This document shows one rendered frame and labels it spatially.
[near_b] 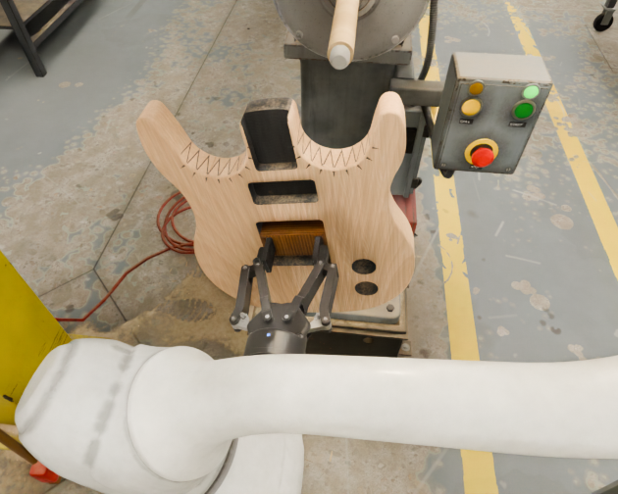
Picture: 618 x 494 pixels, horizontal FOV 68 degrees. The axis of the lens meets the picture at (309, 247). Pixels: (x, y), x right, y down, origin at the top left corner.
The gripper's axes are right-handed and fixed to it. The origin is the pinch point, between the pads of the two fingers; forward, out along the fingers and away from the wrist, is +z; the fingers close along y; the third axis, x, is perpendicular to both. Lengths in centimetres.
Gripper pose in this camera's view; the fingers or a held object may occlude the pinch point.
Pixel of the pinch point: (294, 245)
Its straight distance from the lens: 68.6
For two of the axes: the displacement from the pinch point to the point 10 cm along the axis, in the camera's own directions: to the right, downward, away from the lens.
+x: -1.7, -6.6, -7.3
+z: 1.2, -7.5, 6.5
